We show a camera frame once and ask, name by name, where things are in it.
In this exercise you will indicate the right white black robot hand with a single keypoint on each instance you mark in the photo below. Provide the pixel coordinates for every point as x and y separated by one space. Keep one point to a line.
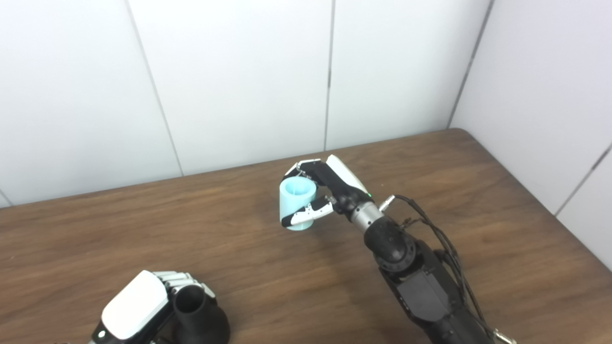
346 184

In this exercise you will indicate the black funnel-shaped nozzle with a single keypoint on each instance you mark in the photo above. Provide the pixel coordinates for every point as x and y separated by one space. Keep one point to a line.
201 325

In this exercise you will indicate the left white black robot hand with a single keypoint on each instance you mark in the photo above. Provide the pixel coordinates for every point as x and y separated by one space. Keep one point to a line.
136 306

